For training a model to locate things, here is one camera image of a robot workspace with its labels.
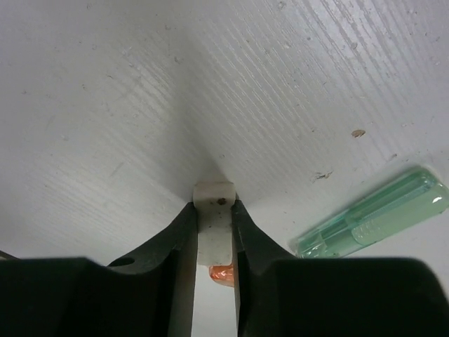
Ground orange usb stick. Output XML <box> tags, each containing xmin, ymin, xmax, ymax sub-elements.
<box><xmin>208</xmin><ymin>264</ymin><xmax>234</xmax><ymax>287</ymax></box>

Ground grey eraser block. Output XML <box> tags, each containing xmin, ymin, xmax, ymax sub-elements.
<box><xmin>193</xmin><ymin>182</ymin><xmax>236</xmax><ymax>267</ymax></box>

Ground green capsule case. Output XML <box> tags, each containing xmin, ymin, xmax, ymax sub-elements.
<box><xmin>289</xmin><ymin>166</ymin><xmax>448</xmax><ymax>258</ymax></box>

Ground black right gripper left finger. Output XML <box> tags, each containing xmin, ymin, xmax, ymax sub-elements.
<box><xmin>1</xmin><ymin>204</ymin><xmax>197</xmax><ymax>336</ymax></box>

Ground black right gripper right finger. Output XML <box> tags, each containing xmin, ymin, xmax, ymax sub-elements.
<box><xmin>232</xmin><ymin>201</ymin><xmax>448</xmax><ymax>336</ymax></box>

